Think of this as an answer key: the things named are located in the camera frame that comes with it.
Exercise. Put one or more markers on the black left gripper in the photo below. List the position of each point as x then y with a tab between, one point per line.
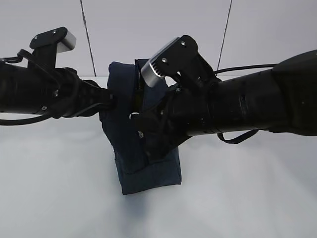
58	92

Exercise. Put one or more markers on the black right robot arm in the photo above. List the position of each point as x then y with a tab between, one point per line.
279	100

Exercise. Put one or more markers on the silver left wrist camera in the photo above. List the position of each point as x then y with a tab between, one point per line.
48	44

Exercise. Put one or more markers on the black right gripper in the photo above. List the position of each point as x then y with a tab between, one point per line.
180	115

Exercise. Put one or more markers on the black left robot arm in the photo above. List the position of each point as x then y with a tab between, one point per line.
33	92

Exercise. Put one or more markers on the dark blue fabric bag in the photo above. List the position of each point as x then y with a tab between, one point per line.
136	172

